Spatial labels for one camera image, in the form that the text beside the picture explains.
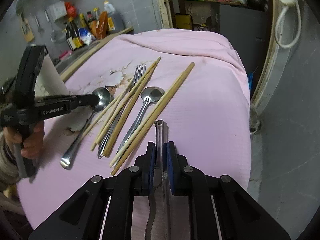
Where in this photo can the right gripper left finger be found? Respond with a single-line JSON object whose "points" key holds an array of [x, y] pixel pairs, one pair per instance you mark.
{"points": [[102, 208]]}

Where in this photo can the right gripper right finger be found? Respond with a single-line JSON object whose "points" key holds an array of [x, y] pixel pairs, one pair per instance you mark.
{"points": [[218, 208]]}

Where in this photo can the steel knife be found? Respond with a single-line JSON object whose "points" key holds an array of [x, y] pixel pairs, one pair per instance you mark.
{"points": [[158, 223]]}

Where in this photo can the steel spoon large bowl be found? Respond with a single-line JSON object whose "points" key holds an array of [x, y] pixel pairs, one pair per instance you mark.
{"points": [[104, 98]]}

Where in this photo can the person's left hand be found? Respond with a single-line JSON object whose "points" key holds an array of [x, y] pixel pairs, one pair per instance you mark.
{"points": [[32, 146]]}

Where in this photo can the white plastic utensil holder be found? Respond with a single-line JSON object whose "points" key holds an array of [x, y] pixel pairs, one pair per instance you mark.
{"points": [[49, 82]]}

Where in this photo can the pink sponge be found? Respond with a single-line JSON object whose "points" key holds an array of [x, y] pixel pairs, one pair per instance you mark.
{"points": [[65, 54]]}

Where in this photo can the mesh strainer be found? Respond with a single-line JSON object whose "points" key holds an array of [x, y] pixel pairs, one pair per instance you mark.
{"points": [[55, 36]]}

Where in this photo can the yellow label sauce bottle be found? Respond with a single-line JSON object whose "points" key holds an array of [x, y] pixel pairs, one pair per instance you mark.
{"points": [[75, 34]]}

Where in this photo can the pink floral towel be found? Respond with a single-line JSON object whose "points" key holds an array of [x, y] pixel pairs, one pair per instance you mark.
{"points": [[205, 105]]}

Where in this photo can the dark soy sauce bottle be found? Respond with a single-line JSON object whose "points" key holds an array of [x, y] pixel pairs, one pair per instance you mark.
{"points": [[69, 37]]}

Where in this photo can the white salt bag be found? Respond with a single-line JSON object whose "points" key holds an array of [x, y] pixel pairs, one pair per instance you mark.
{"points": [[86, 36]]}

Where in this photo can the red plastic bag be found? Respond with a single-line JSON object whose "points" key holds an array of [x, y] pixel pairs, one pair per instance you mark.
{"points": [[71, 10]]}

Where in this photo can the red label sauce bottle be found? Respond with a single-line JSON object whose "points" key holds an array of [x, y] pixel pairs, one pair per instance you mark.
{"points": [[92, 23]]}

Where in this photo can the orange spice packet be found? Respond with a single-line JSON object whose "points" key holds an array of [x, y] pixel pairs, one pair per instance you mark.
{"points": [[101, 29]]}

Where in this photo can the large oil jug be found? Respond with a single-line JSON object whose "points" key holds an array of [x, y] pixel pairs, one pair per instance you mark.
{"points": [[115, 23]]}

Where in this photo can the dark cabinet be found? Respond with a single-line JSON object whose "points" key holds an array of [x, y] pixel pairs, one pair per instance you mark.
{"points": [[245, 29]]}

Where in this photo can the black cooking pot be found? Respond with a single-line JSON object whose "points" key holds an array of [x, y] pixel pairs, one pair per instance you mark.
{"points": [[260, 5]]}

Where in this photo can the white wall box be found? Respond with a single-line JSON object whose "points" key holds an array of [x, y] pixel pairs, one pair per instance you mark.
{"points": [[57, 10]]}

